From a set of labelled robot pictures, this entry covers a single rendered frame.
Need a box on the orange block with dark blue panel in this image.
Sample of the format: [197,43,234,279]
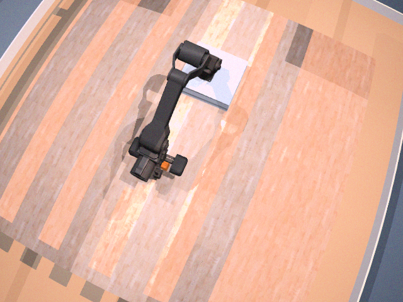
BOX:
[161,161,169,171]

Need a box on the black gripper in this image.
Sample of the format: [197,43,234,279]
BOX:
[128,137,188,176]

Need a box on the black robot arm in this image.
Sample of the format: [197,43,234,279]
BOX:
[130,40,222,182]

